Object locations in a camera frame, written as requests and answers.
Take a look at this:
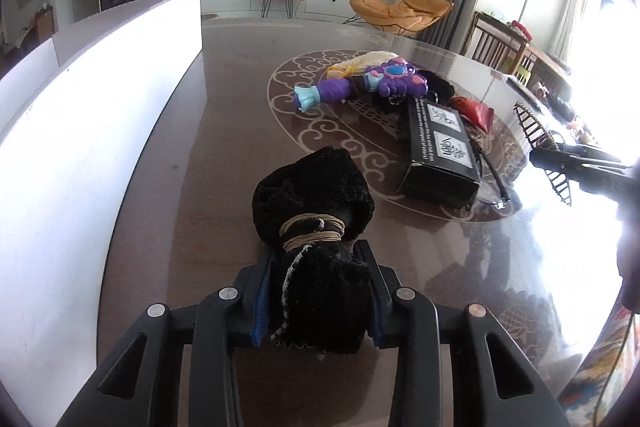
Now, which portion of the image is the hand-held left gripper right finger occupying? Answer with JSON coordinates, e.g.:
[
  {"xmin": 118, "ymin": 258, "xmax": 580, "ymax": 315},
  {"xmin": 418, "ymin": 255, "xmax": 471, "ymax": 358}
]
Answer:
[{"xmin": 352, "ymin": 240, "xmax": 572, "ymax": 427}]

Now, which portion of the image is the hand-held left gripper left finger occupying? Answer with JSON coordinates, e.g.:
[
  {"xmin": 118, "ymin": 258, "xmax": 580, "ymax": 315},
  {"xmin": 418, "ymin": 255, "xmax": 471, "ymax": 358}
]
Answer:
[{"xmin": 55, "ymin": 253, "xmax": 274, "ymax": 427}]

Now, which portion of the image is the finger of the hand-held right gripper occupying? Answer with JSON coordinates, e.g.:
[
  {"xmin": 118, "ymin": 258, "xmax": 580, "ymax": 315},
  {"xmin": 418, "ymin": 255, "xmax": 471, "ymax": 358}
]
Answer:
[
  {"xmin": 556, "ymin": 142, "xmax": 630, "ymax": 166},
  {"xmin": 528, "ymin": 148, "xmax": 591, "ymax": 184}
]

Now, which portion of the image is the beaded black hair comb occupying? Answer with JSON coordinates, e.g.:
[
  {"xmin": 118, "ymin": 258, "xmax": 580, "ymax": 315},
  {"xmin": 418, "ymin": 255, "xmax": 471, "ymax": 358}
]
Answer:
[{"xmin": 513, "ymin": 102, "xmax": 574, "ymax": 207}]

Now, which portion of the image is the black velvet pouch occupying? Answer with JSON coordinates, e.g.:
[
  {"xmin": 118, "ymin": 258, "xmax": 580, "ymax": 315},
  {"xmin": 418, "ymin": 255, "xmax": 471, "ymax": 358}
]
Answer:
[{"xmin": 251, "ymin": 147, "xmax": 376, "ymax": 355}]

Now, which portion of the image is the black remote control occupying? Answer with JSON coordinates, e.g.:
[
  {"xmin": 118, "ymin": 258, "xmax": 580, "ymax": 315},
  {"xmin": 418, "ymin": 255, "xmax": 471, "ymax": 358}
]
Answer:
[{"xmin": 502, "ymin": 74, "xmax": 541, "ymax": 106}]

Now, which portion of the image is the red foil packet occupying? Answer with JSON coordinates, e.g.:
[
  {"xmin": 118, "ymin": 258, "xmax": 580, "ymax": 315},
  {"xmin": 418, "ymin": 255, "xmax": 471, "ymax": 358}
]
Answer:
[{"xmin": 449, "ymin": 95, "xmax": 495, "ymax": 130}]

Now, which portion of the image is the wooden side table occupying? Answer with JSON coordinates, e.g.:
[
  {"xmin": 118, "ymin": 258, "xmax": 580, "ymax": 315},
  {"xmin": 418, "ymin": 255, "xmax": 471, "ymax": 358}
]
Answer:
[{"xmin": 519, "ymin": 41, "xmax": 572, "ymax": 84}]

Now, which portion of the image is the black printed box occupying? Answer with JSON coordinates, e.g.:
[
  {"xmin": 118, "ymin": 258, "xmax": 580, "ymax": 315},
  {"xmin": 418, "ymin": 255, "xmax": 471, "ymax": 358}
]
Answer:
[{"xmin": 396, "ymin": 95, "xmax": 482, "ymax": 210}]

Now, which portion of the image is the wooden chair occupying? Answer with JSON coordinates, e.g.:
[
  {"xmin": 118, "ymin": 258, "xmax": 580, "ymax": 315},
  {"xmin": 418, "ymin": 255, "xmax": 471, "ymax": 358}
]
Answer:
[{"xmin": 462, "ymin": 11, "xmax": 526, "ymax": 74}]

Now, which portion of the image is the white sheer curtain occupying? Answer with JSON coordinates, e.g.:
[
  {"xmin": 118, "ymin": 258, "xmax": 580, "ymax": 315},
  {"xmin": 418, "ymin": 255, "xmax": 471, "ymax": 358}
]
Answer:
[{"xmin": 549, "ymin": 0, "xmax": 602, "ymax": 64}]

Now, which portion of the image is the floral printed cloth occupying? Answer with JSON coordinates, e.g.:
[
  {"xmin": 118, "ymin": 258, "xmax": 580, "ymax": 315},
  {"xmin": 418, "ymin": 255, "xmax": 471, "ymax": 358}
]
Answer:
[{"xmin": 556, "ymin": 306, "xmax": 640, "ymax": 427}]

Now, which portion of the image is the purple toy water gun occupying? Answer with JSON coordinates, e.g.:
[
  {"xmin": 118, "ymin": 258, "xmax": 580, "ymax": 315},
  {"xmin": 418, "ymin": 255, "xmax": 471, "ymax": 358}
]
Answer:
[{"xmin": 293, "ymin": 60, "xmax": 430, "ymax": 113}]

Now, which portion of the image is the cream knitted cloth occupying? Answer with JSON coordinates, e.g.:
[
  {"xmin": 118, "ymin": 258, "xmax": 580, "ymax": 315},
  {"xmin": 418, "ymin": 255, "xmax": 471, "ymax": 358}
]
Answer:
[{"xmin": 325, "ymin": 50, "xmax": 399, "ymax": 78}]

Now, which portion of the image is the orange lounge chair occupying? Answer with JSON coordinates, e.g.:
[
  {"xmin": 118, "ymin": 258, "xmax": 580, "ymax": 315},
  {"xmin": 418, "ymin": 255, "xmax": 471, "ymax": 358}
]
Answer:
[{"xmin": 342, "ymin": 0, "xmax": 454, "ymax": 39}]

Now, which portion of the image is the black cable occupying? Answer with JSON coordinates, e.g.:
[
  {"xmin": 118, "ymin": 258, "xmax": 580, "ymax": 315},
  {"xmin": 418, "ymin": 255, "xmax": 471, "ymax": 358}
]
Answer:
[
  {"xmin": 597, "ymin": 304, "xmax": 636, "ymax": 413},
  {"xmin": 467, "ymin": 139, "xmax": 512, "ymax": 210}
]

